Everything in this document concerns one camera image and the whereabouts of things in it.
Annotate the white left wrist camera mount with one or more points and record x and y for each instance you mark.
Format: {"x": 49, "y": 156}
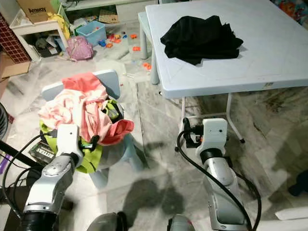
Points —
{"x": 68, "y": 139}

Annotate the grey robot right leg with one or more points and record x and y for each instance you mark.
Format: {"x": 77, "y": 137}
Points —
{"x": 180, "y": 225}

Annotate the black electric fan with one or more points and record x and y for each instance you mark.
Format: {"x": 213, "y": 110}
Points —
{"x": 3, "y": 120}

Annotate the small light blue chair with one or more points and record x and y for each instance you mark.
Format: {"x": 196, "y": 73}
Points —
{"x": 110, "y": 79}

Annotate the flat cardboard sheet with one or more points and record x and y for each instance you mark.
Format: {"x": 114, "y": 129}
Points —
{"x": 9, "y": 70}

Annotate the dark brown furniture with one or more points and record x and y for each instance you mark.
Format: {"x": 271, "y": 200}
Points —
{"x": 12, "y": 216}

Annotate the grey robot leg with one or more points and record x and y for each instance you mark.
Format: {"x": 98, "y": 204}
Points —
{"x": 180, "y": 225}
{"x": 106, "y": 224}

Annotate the blue plastic bin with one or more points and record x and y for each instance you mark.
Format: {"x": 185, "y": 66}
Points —
{"x": 91, "y": 33}

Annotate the lime green garment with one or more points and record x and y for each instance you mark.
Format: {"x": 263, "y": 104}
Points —
{"x": 91, "y": 161}

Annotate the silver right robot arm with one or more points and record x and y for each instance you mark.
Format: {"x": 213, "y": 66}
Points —
{"x": 221, "y": 187}

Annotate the yellow cloth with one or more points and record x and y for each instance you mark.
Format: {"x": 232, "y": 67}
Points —
{"x": 62, "y": 25}

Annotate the printed cardboard box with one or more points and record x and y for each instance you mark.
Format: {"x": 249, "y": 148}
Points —
{"x": 36, "y": 10}

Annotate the grey robot left leg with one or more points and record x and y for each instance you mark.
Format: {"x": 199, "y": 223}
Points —
{"x": 106, "y": 224}

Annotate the red grid panel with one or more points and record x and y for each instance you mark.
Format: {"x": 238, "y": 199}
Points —
{"x": 12, "y": 45}

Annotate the light blue folding table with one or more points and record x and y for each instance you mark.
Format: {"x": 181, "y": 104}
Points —
{"x": 269, "y": 57}

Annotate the coral red garment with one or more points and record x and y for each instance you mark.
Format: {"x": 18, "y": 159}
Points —
{"x": 82, "y": 82}

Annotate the green black snack box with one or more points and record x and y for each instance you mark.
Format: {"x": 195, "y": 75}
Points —
{"x": 45, "y": 154}

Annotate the wooden puzzle board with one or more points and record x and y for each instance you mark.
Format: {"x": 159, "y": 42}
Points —
{"x": 109, "y": 16}

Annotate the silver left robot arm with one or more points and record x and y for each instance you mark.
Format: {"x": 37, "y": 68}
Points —
{"x": 50, "y": 185}

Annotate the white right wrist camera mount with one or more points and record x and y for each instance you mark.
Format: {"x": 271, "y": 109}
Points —
{"x": 212, "y": 134}

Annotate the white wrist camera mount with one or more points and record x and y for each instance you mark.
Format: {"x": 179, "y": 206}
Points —
{"x": 212, "y": 134}
{"x": 68, "y": 139}

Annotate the black garment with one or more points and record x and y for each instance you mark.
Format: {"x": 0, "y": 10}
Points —
{"x": 199, "y": 41}

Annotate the small orange toy block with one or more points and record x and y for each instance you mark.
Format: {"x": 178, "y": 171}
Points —
{"x": 146, "y": 65}
{"x": 133, "y": 35}
{"x": 133, "y": 48}

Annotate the colourful play mat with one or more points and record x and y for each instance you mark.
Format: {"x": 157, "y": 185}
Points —
{"x": 291, "y": 8}

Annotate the white low shelf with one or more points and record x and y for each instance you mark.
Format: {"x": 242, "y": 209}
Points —
{"x": 36, "y": 28}

